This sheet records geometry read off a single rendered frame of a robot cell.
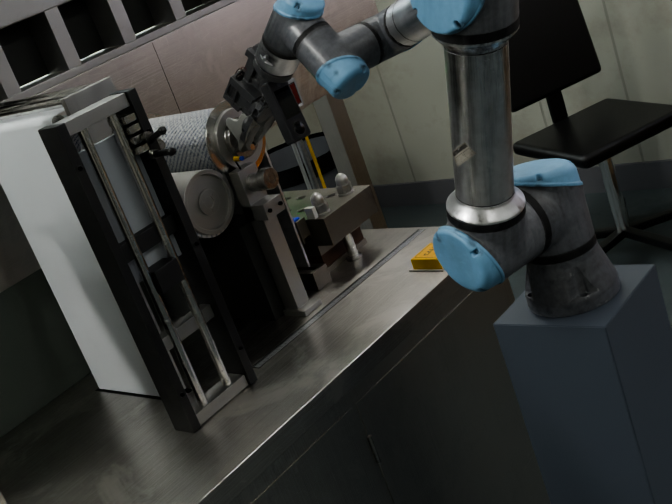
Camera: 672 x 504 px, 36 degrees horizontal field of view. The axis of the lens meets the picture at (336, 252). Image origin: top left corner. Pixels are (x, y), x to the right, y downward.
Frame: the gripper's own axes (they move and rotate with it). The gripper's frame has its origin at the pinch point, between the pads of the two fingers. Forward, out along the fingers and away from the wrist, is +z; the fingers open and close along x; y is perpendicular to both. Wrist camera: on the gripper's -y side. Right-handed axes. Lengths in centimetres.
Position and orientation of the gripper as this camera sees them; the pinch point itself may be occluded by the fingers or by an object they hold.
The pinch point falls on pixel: (250, 147)
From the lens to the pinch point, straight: 191.2
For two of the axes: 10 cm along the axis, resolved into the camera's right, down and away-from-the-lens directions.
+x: -6.0, 4.7, -6.5
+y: -7.2, -6.7, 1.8
